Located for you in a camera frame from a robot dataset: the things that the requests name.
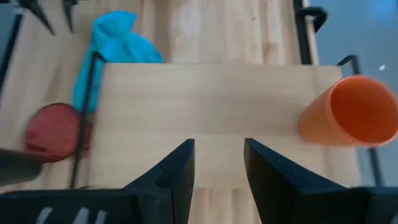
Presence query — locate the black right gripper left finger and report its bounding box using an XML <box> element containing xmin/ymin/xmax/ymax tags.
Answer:
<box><xmin>0</xmin><ymin>138</ymin><xmax>196</xmax><ymax>224</ymax></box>

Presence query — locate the blue cloth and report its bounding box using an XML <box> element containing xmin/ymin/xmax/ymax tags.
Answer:
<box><xmin>72</xmin><ymin>10</ymin><xmax>164</xmax><ymax>113</ymax></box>

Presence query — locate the small orange plastic cup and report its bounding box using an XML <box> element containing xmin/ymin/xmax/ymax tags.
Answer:
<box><xmin>297</xmin><ymin>75</ymin><xmax>398</xmax><ymax>148</ymax></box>

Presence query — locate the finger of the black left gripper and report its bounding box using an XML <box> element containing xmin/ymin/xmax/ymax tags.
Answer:
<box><xmin>18</xmin><ymin>0</ymin><xmax>57</xmax><ymax>36</ymax></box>
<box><xmin>62</xmin><ymin>0</ymin><xmax>78</xmax><ymax>34</ymax></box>

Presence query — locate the black table clamp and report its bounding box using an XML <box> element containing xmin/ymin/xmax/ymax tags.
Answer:
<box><xmin>297</xmin><ymin>6</ymin><xmax>328</xmax><ymax>34</ymax></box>

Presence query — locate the black plastic cup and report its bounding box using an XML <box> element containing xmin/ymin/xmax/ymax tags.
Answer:
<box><xmin>0</xmin><ymin>147</ymin><xmax>44</xmax><ymax>188</ymax></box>

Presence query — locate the translucent red faceted cup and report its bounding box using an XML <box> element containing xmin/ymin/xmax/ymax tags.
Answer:
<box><xmin>24</xmin><ymin>102</ymin><xmax>93</xmax><ymax>164</ymax></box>

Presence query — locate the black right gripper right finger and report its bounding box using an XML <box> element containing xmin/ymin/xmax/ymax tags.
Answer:
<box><xmin>243</xmin><ymin>138</ymin><xmax>398</xmax><ymax>224</ymax></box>

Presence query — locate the wooden shelf with black frame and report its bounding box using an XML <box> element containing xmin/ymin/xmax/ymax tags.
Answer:
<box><xmin>69</xmin><ymin>51</ymin><xmax>384</xmax><ymax>191</ymax></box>

